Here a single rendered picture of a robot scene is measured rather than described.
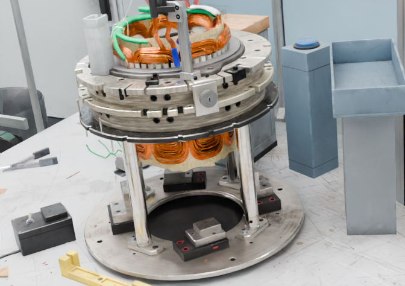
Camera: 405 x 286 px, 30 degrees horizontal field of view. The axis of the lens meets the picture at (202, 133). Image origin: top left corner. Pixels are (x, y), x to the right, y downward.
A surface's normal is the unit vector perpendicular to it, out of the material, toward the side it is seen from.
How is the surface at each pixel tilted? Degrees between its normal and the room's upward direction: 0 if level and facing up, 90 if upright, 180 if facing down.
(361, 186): 90
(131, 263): 0
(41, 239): 90
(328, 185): 0
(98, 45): 90
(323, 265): 0
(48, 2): 90
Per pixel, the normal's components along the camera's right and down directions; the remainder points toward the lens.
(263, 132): 0.82, 0.13
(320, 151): 0.61, 0.24
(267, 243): -0.11, -0.92
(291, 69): -0.79, 0.31
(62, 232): 0.41, 0.30
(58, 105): -0.53, 0.37
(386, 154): -0.14, 0.39
